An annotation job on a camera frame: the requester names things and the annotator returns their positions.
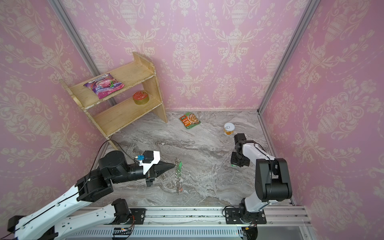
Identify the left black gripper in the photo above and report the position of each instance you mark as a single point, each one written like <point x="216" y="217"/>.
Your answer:
<point x="163" y="165"/>

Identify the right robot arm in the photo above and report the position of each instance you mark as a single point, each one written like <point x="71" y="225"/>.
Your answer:
<point x="272" y="177"/>

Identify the aluminium mounting rail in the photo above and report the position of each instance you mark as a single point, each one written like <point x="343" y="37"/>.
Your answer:
<point x="278" y="215"/>

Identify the yellow can white lid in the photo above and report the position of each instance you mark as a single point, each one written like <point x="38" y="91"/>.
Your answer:
<point x="229" y="128"/>

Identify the slotted cable duct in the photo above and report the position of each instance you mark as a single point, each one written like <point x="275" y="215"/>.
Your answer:
<point x="160" y="233"/>

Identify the green orange food packet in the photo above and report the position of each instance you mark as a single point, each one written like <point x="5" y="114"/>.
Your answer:
<point x="189" y="120"/>

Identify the wooden two-tier shelf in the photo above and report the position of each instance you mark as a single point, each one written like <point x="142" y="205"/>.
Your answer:
<point x="141" y="71"/>

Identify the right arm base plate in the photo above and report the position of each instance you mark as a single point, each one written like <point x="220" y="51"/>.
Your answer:
<point x="236" y="216"/>

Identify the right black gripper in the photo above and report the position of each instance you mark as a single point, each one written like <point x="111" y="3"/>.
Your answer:
<point x="238" y="160"/>

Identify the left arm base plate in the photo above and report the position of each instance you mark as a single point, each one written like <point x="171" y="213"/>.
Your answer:
<point x="131" y="216"/>

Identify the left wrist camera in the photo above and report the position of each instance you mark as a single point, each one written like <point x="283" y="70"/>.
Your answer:
<point x="148" y="159"/>

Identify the purple snack bag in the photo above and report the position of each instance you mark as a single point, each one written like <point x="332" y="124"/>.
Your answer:
<point x="104" y="85"/>

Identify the red lid round tin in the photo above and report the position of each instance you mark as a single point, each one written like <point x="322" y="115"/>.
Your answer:
<point x="141" y="97"/>

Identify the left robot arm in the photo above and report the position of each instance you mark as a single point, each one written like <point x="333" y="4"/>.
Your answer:
<point x="55" y="220"/>

